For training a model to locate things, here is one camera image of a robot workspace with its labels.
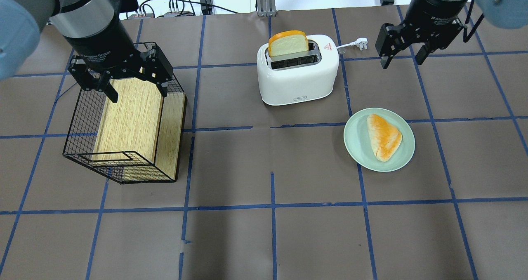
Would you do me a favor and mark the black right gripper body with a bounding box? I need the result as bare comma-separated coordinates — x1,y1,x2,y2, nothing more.
375,15,464,56

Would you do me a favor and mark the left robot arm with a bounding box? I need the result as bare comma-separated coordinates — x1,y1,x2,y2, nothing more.
0,0,174,103

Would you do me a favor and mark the light green plate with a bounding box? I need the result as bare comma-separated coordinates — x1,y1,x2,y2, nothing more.
343,108,415,172

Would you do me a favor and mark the white toaster power cable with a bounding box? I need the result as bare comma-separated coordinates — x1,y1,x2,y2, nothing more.
336,38,368,50

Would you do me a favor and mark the triangular bread on plate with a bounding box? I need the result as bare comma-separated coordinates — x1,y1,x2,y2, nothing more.
367,113,403,162

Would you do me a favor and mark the white toaster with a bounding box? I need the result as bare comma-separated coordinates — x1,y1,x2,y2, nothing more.
257,34,339,106

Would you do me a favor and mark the black wire basket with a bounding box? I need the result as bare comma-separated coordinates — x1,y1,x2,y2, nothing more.
63,74,184,184

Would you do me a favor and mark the bread slice in toaster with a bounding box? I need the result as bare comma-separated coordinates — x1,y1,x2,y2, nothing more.
268,30,309,57

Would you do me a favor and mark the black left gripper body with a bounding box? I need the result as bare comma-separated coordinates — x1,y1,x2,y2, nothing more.
68,36,173,90

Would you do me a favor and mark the wooden shelf in basket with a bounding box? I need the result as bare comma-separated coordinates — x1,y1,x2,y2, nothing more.
90,78,187,184

